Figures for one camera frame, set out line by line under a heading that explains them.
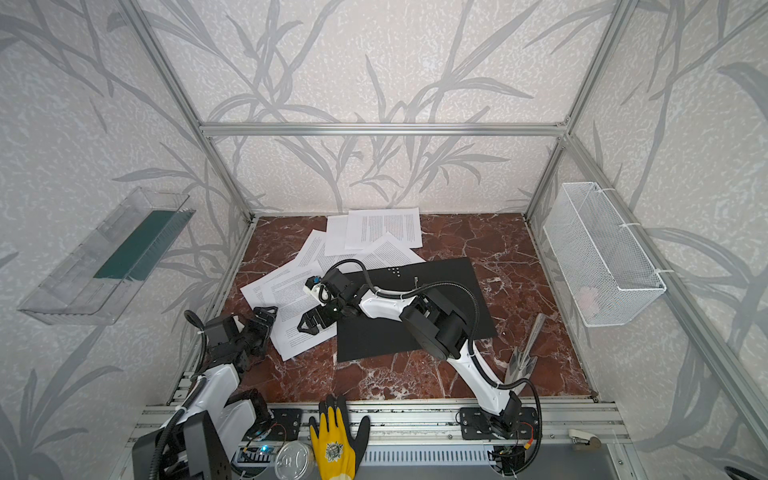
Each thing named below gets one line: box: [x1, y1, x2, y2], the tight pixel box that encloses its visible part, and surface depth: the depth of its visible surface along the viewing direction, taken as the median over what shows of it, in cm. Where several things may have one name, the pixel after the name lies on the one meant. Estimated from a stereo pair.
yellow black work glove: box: [309, 394, 371, 480], surface depth 72 cm
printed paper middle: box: [295, 229, 357, 273], surface depth 111 cm
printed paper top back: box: [345, 207, 423, 250], surface depth 121 cm
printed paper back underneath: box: [325, 215, 357, 256], surface depth 118 cm
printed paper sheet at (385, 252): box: [352, 231, 427, 271], surface depth 110 cm
